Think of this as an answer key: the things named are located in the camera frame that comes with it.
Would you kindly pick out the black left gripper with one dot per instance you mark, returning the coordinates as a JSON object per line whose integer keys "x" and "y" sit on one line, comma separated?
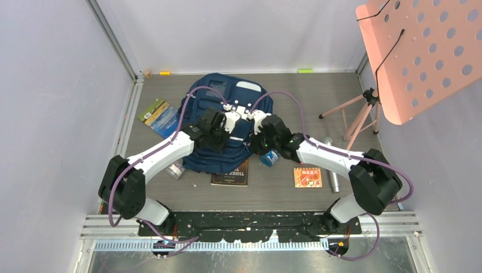
{"x": 219, "y": 147}

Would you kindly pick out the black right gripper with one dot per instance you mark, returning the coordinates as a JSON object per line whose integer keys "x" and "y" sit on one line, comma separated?
{"x": 254, "y": 145}

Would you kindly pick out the navy blue backpack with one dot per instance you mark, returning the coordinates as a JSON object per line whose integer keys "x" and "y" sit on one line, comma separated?
{"x": 220, "y": 103}

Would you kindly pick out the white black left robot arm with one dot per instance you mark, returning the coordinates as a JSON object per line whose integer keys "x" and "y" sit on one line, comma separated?
{"x": 123, "y": 186}

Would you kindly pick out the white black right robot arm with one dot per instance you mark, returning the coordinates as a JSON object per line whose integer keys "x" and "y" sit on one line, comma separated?
{"x": 374, "y": 182}

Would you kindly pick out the blue lidded round container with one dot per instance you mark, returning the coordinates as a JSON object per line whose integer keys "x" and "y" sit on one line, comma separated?
{"x": 270, "y": 158}

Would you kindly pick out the blue green landscape book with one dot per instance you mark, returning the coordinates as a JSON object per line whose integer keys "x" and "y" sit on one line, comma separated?
{"x": 161, "y": 117}

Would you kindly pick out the small clear plastic jar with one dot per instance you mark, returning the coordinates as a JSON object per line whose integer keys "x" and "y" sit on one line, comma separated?
{"x": 176, "y": 169}

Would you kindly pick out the orange spiral notepad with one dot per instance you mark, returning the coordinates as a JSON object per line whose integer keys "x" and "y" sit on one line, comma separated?
{"x": 307, "y": 177}

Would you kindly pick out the dark Three Days book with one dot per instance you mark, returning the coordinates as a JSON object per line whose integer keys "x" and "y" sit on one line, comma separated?
{"x": 237, "y": 178}

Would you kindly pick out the pink perforated stand board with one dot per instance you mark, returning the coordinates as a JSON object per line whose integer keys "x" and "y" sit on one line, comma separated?
{"x": 420, "y": 52}

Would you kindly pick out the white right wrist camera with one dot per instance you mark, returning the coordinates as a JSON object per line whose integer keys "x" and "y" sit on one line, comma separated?
{"x": 257, "y": 116}

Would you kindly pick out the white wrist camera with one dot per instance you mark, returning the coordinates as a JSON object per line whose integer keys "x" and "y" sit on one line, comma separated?
{"x": 235, "y": 117}
{"x": 257, "y": 116}

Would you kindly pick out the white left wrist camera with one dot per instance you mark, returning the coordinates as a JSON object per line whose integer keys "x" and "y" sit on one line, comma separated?
{"x": 235, "y": 117}

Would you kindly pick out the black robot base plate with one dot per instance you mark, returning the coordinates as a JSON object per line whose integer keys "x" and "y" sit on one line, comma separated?
{"x": 249, "y": 227}

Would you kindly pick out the aluminium frame rail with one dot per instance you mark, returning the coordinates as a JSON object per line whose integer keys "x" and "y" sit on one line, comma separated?
{"x": 105, "y": 26}

